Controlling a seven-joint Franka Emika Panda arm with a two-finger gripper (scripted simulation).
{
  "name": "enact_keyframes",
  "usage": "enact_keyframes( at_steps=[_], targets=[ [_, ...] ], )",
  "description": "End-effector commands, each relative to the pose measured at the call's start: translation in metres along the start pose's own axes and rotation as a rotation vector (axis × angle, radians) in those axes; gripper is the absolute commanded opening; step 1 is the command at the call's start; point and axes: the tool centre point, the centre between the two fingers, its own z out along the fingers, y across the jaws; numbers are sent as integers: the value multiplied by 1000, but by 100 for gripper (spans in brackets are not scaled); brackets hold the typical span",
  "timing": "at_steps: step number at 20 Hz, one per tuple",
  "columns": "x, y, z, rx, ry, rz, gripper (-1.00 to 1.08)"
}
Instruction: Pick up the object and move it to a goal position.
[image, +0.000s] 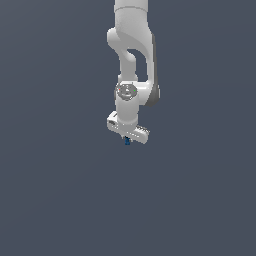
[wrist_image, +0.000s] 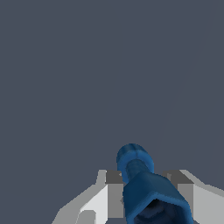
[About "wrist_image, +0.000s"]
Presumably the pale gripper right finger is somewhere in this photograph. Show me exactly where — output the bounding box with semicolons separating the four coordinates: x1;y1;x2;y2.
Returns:
161;169;224;224

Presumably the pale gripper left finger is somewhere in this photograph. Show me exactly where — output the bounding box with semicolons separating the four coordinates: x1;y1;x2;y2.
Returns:
51;169;126;224

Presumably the blue bottle-shaped object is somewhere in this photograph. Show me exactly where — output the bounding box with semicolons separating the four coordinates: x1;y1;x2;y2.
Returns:
115;143;195;224

